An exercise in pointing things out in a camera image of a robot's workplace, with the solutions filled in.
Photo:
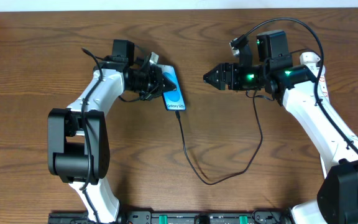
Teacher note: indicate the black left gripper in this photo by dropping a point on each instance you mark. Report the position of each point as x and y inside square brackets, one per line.
[159, 82]

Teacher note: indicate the white power strip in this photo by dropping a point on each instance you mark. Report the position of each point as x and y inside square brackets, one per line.
[323, 89]

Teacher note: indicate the white USB charger plug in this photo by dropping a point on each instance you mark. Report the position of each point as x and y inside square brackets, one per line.
[310, 59]

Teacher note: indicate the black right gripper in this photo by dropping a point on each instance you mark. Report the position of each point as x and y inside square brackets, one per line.
[229, 76]

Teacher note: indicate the blue Galaxy smartphone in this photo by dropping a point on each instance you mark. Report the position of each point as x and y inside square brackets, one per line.
[173, 99]

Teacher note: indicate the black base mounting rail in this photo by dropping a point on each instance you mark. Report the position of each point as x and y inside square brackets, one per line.
[148, 217]

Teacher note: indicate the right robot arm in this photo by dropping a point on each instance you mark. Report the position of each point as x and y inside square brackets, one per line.
[301, 90]

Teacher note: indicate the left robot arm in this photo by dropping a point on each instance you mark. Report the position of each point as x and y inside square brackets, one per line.
[77, 137]

